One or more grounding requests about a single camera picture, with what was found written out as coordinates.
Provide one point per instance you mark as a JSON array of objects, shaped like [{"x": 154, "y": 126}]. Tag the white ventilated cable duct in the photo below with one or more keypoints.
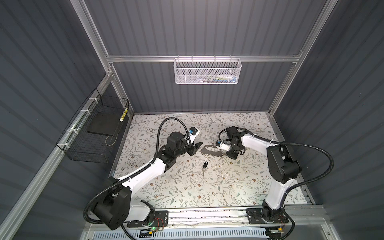
[{"x": 203, "y": 233}]

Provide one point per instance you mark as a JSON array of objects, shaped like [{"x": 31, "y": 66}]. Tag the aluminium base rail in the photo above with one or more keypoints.
[{"x": 224, "y": 217}]

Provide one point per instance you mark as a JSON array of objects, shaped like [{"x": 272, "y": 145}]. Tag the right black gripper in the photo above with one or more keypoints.
[{"x": 233, "y": 156}]

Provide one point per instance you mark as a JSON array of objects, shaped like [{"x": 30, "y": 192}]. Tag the floral table mat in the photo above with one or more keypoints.
[{"x": 224, "y": 183}]

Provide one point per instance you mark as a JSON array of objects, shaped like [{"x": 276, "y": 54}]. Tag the pens in white basket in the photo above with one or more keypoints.
[{"x": 229, "y": 79}]

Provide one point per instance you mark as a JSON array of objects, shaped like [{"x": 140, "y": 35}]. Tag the black wire basket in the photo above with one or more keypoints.
[{"x": 79, "y": 145}]

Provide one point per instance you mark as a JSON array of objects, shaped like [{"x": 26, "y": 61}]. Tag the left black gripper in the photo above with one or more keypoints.
[{"x": 193, "y": 149}]

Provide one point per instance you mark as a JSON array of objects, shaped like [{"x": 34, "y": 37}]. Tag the yellow marker in basket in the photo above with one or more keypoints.
[{"x": 123, "y": 115}]

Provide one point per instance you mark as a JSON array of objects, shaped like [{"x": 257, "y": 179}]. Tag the black pad in basket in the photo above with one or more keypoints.
[{"x": 106, "y": 124}]

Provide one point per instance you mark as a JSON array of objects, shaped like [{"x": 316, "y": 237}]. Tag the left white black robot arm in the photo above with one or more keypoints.
[{"x": 115, "y": 205}]

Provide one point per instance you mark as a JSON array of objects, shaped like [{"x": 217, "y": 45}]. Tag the white wire mesh basket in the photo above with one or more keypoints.
[{"x": 188, "y": 69}]

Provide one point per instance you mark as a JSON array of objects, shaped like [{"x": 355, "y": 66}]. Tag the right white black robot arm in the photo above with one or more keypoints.
[{"x": 282, "y": 167}]

